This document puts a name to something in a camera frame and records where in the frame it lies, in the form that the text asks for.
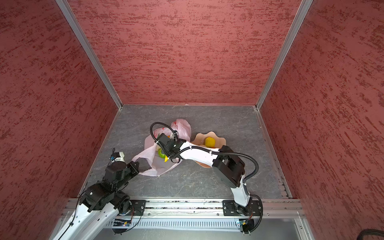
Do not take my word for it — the green fake fruit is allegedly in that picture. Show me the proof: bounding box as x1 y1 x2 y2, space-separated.
158 149 167 159

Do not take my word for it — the pink plastic bag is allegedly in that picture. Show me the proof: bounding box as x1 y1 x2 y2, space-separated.
132 119 192 177

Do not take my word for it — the yellow fake lemon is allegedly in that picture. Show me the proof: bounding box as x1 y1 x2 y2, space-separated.
204 137 216 148

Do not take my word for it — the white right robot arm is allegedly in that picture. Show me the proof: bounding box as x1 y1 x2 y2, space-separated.
152 134 259 216

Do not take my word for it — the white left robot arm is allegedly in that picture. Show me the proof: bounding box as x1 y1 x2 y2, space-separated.
54 161 140 240

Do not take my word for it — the pink wavy bowl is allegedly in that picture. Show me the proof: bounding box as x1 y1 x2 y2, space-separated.
192 132 227 149

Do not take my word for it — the left circuit board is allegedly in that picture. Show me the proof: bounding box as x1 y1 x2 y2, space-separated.
113 219 132 228

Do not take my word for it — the circuit board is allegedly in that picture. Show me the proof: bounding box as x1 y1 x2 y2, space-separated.
113 219 132 228
239 219 255 234

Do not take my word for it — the right circuit board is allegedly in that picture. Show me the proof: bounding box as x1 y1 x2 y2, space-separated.
239 219 255 234

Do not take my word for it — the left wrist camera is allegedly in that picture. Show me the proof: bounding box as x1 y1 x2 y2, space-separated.
110 152 125 163

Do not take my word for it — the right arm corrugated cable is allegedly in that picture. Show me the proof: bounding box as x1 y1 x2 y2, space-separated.
149 121 264 234

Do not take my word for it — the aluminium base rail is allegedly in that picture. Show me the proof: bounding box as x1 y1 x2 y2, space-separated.
62 198 306 232

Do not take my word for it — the left corner aluminium post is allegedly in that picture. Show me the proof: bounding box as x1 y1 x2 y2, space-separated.
56 0 124 111

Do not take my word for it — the corner aluminium post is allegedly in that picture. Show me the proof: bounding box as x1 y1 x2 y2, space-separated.
56 0 124 111
256 0 313 112

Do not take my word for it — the right corner aluminium post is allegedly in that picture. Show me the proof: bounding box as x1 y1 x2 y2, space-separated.
256 0 313 112

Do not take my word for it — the black hose bottom right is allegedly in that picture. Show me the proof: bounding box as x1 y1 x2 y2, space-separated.
356 228 384 240

